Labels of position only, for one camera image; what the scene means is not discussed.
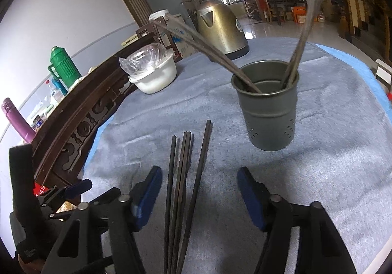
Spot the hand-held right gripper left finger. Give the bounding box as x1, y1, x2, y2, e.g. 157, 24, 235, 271
40, 166, 163, 274

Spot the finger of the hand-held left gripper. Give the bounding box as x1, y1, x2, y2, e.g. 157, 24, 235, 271
48, 210, 81, 222
55, 179, 93, 201

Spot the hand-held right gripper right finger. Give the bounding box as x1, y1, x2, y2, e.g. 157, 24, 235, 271
237, 166, 359, 274

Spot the dark wooden chopstick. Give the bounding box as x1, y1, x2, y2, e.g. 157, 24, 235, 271
170, 131, 188, 274
164, 136, 178, 274
167, 14, 256, 92
174, 132, 193, 274
167, 139, 181, 274
289, 0, 328, 82
151, 19, 262, 93
283, 0, 317, 86

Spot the thin metal rod utensil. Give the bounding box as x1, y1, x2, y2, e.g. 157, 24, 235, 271
178, 120, 212, 274

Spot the grey metal utensil holder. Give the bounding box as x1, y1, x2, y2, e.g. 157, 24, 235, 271
231, 60, 299, 151

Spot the person's left forearm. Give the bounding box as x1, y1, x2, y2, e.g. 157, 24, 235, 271
17, 256, 43, 274

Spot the person's left hand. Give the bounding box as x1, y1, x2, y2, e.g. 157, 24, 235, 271
11, 211, 57, 265

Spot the purple bottle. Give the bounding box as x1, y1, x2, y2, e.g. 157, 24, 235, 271
1, 97, 37, 143

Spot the carved dark wooden table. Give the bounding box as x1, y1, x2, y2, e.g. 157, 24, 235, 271
31, 21, 172, 201

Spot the grey fleece tablecloth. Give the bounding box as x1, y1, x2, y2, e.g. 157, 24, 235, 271
83, 37, 392, 274

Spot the clear plastic bottle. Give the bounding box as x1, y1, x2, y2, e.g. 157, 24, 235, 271
46, 80, 62, 105

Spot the green thermos flask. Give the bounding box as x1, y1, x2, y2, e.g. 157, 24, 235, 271
47, 46, 83, 91

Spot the white bowl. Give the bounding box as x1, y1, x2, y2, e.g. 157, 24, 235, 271
129, 50, 177, 95

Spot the clear plastic bag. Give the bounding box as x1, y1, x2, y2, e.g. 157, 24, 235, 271
119, 43, 167, 82

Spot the dark wooden chair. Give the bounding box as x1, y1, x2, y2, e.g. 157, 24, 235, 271
135, 21, 172, 46

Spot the gold electric kettle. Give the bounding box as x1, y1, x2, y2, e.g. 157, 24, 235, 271
196, 0, 250, 60

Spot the blue tablecloth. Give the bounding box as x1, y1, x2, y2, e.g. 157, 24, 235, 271
80, 43, 382, 177

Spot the white rice cooker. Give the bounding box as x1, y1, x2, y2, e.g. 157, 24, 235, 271
149, 10, 170, 22

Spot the white box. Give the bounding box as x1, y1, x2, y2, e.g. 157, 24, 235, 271
375, 58, 392, 86

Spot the orange cardboard box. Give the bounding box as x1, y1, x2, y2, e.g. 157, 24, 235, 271
291, 6, 310, 24

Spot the metal storage rack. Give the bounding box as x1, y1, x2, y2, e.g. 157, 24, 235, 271
242, 0, 257, 17

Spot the dark dining table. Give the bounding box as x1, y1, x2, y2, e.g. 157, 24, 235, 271
266, 0, 307, 24

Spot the wooden staircase railing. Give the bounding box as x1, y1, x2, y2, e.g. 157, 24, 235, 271
338, 0, 392, 60

